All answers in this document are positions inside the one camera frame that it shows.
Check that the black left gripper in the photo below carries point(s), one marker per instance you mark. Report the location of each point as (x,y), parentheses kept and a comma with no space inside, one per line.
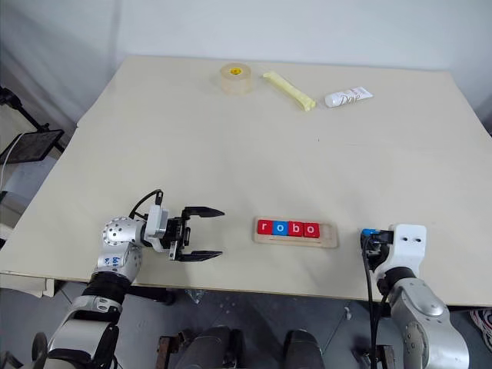
(177,234)

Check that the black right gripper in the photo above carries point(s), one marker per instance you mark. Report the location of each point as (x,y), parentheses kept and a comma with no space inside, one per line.
(378,250)

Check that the wooden tile rack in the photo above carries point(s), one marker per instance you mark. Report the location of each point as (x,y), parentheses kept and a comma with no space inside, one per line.
(329,235)

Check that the red letter tile r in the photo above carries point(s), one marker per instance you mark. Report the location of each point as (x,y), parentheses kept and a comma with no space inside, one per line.
(264,227)

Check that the red letter tile o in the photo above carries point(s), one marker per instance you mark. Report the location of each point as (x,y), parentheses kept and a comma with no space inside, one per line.
(311,230)

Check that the blue letter tile o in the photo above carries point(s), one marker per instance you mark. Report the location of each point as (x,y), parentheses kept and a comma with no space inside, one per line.
(280,228)

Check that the red letter tile b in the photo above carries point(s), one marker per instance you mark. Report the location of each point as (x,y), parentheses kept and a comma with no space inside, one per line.
(296,229)

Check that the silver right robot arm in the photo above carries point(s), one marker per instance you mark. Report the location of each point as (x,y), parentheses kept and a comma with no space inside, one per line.
(423,311)

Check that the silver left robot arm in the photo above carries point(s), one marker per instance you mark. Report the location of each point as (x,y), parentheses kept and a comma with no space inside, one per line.
(115,234)

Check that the dark rounded shape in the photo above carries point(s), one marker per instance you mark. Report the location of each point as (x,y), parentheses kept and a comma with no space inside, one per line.
(215,350)
(303,351)

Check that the white red sneaker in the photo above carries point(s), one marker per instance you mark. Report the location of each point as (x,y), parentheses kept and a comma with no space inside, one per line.
(482,323)

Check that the white cream tube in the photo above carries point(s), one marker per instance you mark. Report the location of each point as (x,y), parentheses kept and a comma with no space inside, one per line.
(346,98)

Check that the beige tape roll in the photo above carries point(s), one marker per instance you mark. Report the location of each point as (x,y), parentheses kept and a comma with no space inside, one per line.
(235,82)

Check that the yellow sachet packet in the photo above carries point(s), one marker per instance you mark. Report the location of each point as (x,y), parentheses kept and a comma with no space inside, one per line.
(288,91)

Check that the black tablet panel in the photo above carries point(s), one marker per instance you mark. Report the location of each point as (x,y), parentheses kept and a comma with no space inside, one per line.
(32,146)

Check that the black tripod stand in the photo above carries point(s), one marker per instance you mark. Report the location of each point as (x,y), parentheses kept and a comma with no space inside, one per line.
(27,115)

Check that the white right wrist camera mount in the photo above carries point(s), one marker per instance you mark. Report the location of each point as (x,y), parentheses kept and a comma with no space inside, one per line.
(407,246)

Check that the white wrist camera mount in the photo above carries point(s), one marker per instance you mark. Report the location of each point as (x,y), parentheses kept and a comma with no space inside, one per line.
(407,246)
(157,221)

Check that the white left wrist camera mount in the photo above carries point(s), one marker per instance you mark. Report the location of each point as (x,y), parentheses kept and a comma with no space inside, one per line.
(157,221)

